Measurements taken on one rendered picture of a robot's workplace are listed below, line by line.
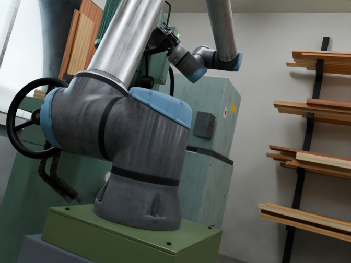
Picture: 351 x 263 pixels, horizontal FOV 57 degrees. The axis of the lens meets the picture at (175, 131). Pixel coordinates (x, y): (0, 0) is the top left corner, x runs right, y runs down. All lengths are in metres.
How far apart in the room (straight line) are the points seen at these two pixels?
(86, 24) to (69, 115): 2.51
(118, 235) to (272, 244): 2.96
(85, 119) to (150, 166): 0.18
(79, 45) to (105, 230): 2.62
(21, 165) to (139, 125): 0.88
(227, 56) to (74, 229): 1.01
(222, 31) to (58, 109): 0.75
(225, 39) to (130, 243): 0.95
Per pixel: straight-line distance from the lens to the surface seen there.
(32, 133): 1.45
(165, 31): 1.41
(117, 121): 0.67
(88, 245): 0.63
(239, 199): 3.51
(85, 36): 3.18
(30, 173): 1.43
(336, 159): 2.99
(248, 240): 3.51
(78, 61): 3.09
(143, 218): 0.63
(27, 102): 1.50
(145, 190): 0.64
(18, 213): 1.45
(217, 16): 1.23
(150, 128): 0.64
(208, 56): 1.50
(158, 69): 1.63
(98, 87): 0.75
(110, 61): 0.81
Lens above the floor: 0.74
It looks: 7 degrees up
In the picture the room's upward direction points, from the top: 13 degrees clockwise
